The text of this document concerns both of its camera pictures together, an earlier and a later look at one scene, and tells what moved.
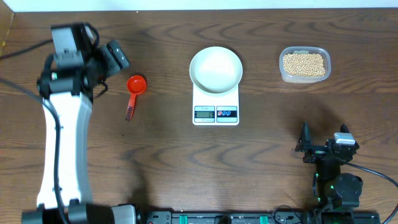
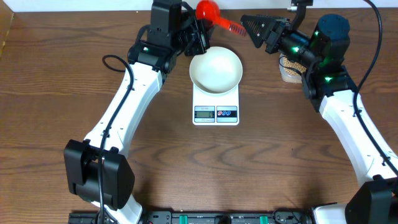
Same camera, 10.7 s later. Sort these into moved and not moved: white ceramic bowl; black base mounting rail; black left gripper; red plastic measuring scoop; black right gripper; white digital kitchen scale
Moved: black right gripper; black left gripper; red plastic measuring scoop
Not moved: black base mounting rail; white digital kitchen scale; white ceramic bowl
